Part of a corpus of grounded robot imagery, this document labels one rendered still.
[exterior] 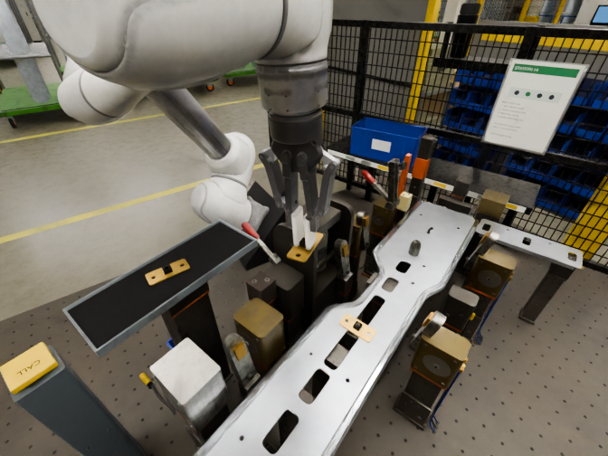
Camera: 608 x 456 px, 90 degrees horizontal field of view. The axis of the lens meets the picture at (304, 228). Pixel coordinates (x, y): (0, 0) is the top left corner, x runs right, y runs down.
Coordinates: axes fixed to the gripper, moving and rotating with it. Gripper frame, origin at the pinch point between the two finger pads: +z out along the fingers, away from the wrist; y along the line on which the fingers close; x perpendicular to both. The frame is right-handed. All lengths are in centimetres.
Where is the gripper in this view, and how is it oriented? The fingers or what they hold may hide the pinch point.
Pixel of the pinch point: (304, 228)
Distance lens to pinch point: 53.3
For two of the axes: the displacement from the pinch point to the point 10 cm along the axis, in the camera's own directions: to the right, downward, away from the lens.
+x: 4.4, -5.6, 7.1
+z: 0.6, 8.0, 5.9
